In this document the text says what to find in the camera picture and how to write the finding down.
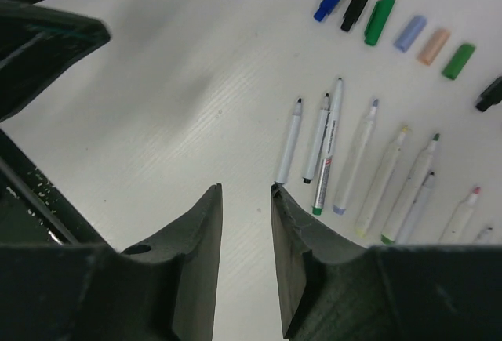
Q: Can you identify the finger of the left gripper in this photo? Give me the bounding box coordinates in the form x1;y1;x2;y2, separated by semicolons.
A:
1;0;110;120

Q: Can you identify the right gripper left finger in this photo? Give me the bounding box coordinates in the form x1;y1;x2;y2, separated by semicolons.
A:
1;184;223;340

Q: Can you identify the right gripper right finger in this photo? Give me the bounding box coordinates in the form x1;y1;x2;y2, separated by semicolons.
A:
271;184;501;340

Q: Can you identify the green capped marker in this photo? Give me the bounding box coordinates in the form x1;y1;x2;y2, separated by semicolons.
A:
380;133;440;245

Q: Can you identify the black marker pen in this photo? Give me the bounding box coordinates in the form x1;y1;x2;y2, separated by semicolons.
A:
303;93;330;184

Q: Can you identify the black pen cap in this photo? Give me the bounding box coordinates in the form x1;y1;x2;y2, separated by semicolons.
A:
340;0;369;32
475;76;502;112

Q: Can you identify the green pen cap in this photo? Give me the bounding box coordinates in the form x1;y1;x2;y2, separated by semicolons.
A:
442;42;476;80
364;0;396;46

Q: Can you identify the pastel pink highlighter cap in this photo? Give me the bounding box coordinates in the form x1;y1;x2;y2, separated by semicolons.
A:
417;27;451;66

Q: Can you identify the pastel purple highlighter cap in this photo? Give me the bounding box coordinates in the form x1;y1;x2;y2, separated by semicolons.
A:
394;15;427;53

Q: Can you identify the pink capped marker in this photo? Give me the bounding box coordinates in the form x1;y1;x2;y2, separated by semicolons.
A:
439;186;481;244

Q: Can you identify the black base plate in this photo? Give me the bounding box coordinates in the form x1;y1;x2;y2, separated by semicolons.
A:
1;132;108;246

